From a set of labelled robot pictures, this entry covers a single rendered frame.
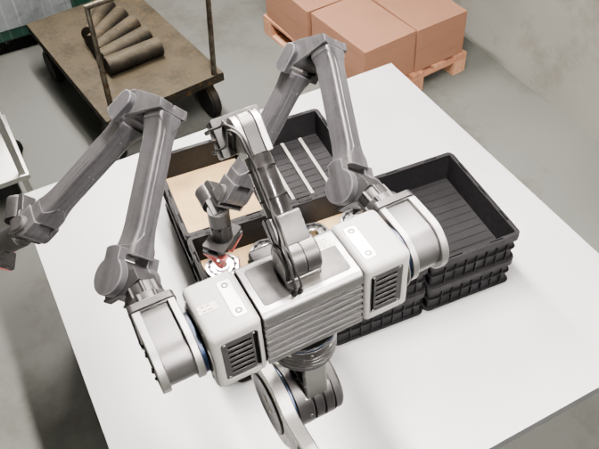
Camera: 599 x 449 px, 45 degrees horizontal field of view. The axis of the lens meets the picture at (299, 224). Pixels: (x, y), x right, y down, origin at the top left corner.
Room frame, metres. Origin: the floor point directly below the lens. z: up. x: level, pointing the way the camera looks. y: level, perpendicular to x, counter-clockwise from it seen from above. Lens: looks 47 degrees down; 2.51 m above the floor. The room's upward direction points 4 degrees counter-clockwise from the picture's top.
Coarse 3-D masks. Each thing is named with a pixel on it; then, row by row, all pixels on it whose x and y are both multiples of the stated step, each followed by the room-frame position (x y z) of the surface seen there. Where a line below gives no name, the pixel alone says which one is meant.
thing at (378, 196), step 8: (376, 184) 1.05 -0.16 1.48; (384, 184) 1.06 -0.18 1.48; (368, 192) 1.04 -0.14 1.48; (376, 192) 1.03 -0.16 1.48; (384, 192) 1.02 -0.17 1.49; (392, 192) 1.02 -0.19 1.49; (400, 192) 1.00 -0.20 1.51; (408, 192) 1.00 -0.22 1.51; (360, 200) 1.03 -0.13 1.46; (368, 200) 1.02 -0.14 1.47; (376, 200) 1.00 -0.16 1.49; (384, 200) 0.98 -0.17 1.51; (392, 200) 0.98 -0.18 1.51; (368, 208) 1.00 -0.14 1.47; (376, 208) 0.96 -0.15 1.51
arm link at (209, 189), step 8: (208, 184) 1.37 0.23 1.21; (216, 184) 1.38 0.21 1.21; (224, 184) 1.31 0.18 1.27; (200, 192) 1.36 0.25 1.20; (208, 192) 1.35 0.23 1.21; (216, 192) 1.30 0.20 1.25; (224, 192) 1.29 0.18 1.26; (200, 200) 1.34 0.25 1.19; (216, 200) 1.29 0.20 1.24; (232, 208) 1.29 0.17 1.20; (240, 208) 1.30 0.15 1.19
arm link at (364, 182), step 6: (360, 174) 1.11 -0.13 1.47; (360, 180) 1.07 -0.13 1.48; (366, 180) 1.06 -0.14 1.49; (372, 180) 1.08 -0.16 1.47; (360, 186) 1.06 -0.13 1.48; (366, 186) 1.05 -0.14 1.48; (360, 192) 1.05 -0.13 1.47; (354, 198) 1.05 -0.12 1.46; (348, 204) 1.04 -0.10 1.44; (354, 204) 1.05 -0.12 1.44; (342, 210) 1.05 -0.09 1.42; (354, 210) 1.07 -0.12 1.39; (360, 210) 1.06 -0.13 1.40
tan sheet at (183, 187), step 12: (204, 168) 1.86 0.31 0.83; (216, 168) 1.86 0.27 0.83; (228, 168) 1.85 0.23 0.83; (168, 180) 1.81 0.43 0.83; (180, 180) 1.81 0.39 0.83; (192, 180) 1.81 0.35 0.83; (204, 180) 1.80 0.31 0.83; (216, 180) 1.80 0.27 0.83; (180, 192) 1.75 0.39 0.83; (192, 192) 1.74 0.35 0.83; (180, 204) 1.69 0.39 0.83; (192, 204) 1.69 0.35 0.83; (252, 204) 1.67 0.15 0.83; (192, 216) 1.63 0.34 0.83; (204, 216) 1.63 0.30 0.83; (192, 228) 1.58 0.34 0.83
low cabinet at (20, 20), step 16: (0, 0) 3.96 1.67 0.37; (16, 0) 4.00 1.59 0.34; (32, 0) 4.04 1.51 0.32; (48, 0) 4.07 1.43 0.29; (64, 0) 4.11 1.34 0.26; (80, 0) 4.16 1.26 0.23; (0, 16) 3.95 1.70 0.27; (16, 16) 3.98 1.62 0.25; (32, 16) 4.02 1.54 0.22; (48, 16) 4.06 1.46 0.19; (0, 32) 3.94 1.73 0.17; (16, 32) 3.98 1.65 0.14; (0, 48) 3.96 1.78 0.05; (16, 48) 4.00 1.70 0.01
